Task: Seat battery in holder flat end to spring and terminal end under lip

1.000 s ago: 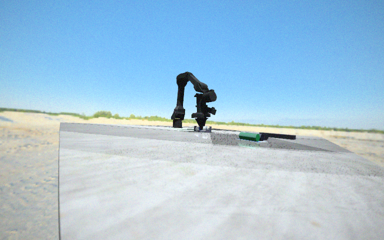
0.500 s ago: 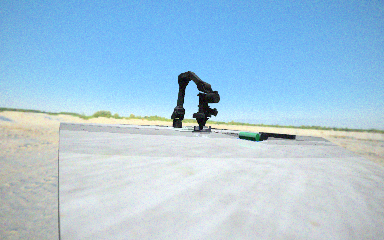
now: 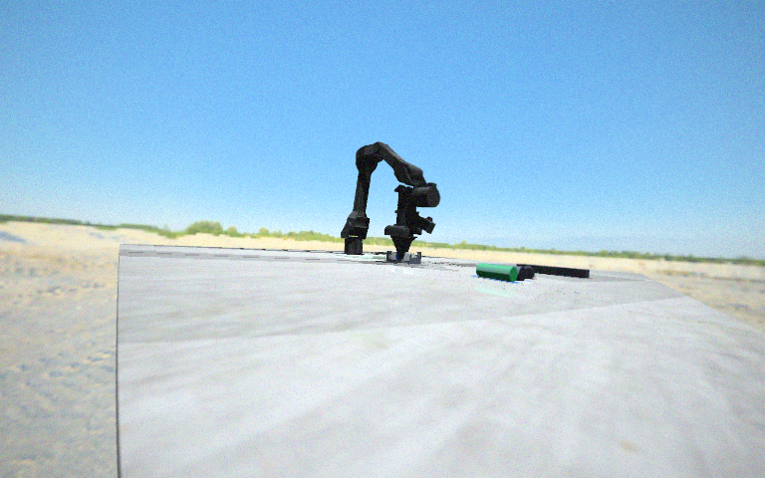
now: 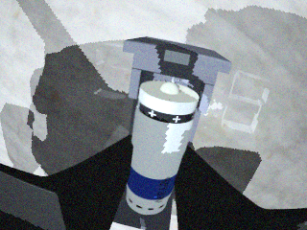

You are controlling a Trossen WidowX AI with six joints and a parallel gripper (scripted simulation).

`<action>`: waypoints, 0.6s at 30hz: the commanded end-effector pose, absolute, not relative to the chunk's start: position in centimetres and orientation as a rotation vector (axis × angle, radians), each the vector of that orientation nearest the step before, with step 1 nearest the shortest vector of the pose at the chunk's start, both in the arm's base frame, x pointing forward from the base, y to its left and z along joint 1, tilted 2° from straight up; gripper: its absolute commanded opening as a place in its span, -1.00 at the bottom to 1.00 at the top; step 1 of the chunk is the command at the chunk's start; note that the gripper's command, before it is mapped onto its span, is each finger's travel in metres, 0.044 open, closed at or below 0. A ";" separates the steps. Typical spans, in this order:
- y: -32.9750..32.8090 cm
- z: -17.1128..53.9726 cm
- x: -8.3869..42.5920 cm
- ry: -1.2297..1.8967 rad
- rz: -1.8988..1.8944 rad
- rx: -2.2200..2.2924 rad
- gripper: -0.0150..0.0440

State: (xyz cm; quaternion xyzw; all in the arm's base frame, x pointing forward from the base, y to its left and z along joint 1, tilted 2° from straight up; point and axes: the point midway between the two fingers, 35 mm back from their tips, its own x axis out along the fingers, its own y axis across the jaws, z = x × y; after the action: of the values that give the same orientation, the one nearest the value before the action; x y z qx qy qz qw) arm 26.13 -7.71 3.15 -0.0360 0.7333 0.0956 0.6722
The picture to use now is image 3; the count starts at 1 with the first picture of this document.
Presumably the black rectangular bar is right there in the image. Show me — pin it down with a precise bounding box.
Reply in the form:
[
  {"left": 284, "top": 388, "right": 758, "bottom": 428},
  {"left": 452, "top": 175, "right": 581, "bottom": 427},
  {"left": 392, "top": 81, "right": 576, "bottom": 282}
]
[{"left": 517, "top": 263, "right": 590, "bottom": 278}]

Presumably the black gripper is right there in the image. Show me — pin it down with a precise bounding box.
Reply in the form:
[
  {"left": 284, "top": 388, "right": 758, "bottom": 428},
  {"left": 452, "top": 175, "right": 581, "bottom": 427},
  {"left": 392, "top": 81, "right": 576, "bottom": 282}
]
[{"left": 384, "top": 206, "right": 422, "bottom": 260}]

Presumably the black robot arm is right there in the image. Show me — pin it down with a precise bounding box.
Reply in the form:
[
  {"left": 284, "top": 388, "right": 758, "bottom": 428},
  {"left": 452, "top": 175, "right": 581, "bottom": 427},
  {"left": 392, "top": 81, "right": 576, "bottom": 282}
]
[{"left": 341, "top": 141, "right": 441, "bottom": 255}]

